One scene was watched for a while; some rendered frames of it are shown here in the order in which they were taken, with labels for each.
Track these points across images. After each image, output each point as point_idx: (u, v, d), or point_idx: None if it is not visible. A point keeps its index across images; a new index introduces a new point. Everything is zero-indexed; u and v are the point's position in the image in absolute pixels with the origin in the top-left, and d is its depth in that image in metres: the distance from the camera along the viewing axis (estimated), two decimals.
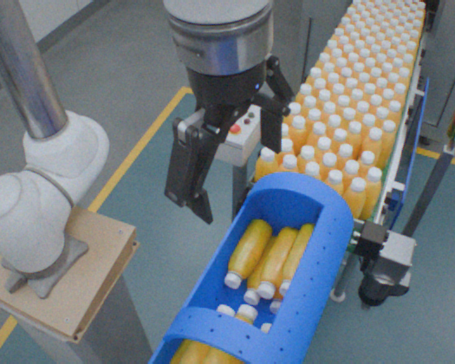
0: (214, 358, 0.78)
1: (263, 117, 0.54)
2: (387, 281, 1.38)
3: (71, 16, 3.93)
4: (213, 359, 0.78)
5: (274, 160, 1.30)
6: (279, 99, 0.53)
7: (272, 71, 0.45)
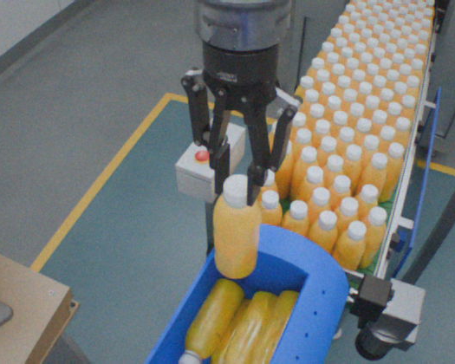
0: None
1: (221, 163, 0.53)
2: (390, 338, 1.11)
3: (52, 16, 3.66)
4: None
5: None
6: None
7: None
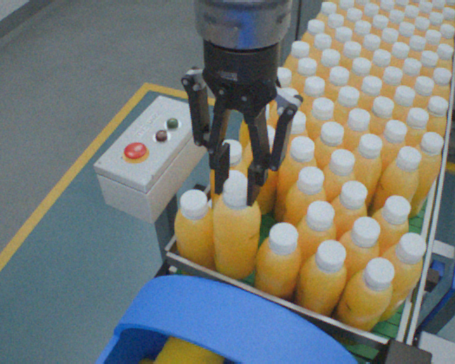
0: None
1: (221, 162, 0.53)
2: None
3: (25, 3, 3.28)
4: None
5: (208, 216, 0.65)
6: None
7: None
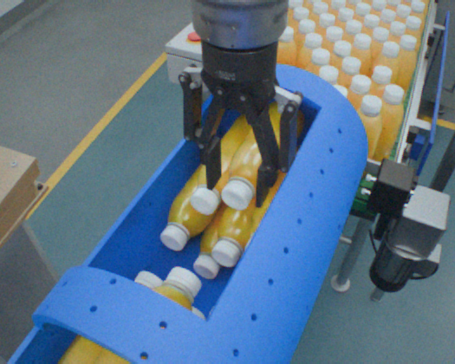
0: (103, 362, 0.39)
1: (211, 157, 0.54)
2: (412, 255, 0.98)
3: None
4: (102, 363, 0.39)
5: None
6: (202, 133, 0.53)
7: None
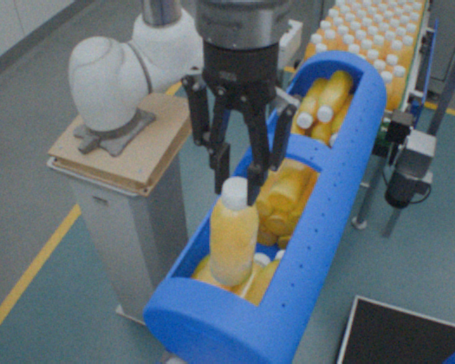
0: (284, 172, 0.94)
1: (221, 162, 0.53)
2: (412, 176, 1.53)
3: None
4: (284, 172, 0.94)
5: (251, 207, 0.58)
6: None
7: None
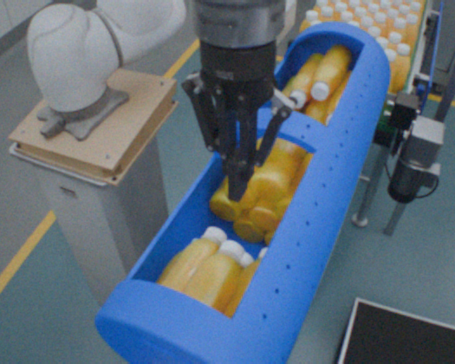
0: (271, 155, 0.79)
1: (234, 167, 0.53)
2: (419, 166, 1.38)
3: None
4: (270, 155, 0.79)
5: (238, 268, 0.67)
6: (224, 142, 0.53)
7: None
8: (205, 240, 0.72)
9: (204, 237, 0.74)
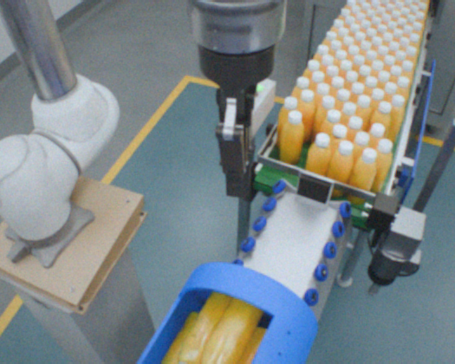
0: None
1: None
2: (398, 257, 1.35)
3: (74, 7, 3.91)
4: None
5: None
6: None
7: None
8: None
9: None
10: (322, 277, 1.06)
